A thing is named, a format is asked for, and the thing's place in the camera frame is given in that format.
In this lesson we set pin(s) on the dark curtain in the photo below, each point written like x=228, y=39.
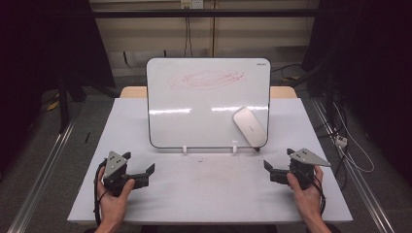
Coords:
x=372, y=64
x=45, y=48

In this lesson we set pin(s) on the black pen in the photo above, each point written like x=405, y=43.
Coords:
x=86, y=138

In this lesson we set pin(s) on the person's right hand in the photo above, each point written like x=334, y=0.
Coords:
x=309, y=202

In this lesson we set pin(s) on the black metal stand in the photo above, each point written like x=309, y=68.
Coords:
x=64, y=106

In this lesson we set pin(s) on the wooden table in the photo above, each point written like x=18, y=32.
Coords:
x=134, y=92

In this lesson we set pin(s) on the white wall socket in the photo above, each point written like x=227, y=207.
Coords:
x=191, y=4

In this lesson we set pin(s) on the white whiteboard support clip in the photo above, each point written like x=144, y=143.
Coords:
x=184, y=149
x=234, y=149

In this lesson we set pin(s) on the black horizontal bar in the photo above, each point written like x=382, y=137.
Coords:
x=145, y=13

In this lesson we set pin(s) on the white power strip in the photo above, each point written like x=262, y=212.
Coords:
x=340, y=141

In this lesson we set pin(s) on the white whiteboard eraser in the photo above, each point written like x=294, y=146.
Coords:
x=249, y=126

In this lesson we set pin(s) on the metal floor rail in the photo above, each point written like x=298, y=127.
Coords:
x=42, y=174
x=362, y=187

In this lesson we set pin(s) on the person's left hand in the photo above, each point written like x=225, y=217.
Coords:
x=111, y=207

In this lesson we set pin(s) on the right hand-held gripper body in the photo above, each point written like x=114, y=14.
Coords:
x=306, y=158

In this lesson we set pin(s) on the white whiteboard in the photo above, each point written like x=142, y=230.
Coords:
x=194, y=126

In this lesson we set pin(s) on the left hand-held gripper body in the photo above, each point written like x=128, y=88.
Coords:
x=114, y=168

